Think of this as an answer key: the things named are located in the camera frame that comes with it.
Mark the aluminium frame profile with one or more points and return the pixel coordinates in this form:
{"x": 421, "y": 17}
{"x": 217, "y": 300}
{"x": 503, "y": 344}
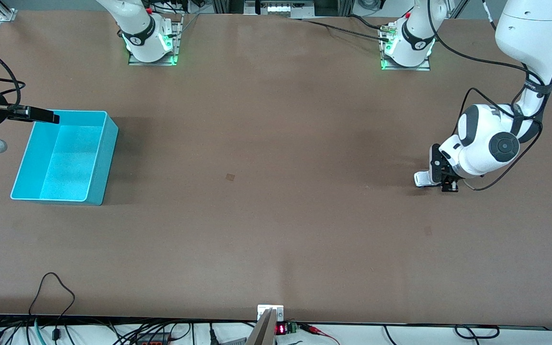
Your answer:
{"x": 5, "y": 12}

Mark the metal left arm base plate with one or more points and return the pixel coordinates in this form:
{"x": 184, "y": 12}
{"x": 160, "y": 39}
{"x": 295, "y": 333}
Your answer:
{"x": 422, "y": 67}

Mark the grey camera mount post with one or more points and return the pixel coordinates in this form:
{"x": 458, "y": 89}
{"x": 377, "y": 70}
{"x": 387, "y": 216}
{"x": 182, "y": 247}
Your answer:
{"x": 262, "y": 333}

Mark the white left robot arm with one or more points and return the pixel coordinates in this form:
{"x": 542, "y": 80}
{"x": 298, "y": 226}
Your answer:
{"x": 529, "y": 33}

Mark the red clip lead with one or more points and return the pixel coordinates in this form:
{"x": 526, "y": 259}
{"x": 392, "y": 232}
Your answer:
{"x": 315, "y": 328}

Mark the teal plastic bin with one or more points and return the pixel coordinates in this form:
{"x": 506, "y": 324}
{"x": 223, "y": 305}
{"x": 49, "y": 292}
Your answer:
{"x": 65, "y": 167}

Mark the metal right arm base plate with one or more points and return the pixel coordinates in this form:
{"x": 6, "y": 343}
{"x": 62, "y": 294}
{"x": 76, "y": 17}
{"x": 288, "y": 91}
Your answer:
{"x": 176, "y": 45}

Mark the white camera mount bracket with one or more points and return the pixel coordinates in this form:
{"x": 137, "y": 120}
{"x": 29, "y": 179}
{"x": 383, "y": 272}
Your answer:
{"x": 278, "y": 311}

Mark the red LED display module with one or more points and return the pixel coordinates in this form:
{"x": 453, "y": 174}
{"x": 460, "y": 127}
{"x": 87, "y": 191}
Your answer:
{"x": 281, "y": 329}

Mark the white jeep toy black roof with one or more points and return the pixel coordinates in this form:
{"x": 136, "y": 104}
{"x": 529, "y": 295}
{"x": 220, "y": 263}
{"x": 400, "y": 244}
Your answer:
{"x": 422, "y": 179}

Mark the metal control device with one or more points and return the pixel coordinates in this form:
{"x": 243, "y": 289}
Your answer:
{"x": 280, "y": 8}

